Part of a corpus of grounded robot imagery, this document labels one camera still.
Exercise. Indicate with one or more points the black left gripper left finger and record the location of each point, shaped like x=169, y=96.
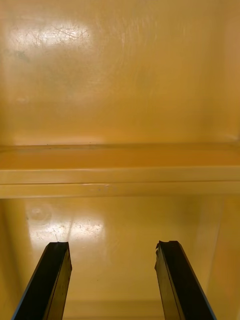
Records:
x=47, y=282

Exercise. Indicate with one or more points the yellow-orange plastic bin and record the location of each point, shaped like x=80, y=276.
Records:
x=120, y=75
x=112, y=275

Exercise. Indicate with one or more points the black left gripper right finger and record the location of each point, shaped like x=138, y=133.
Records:
x=180, y=282

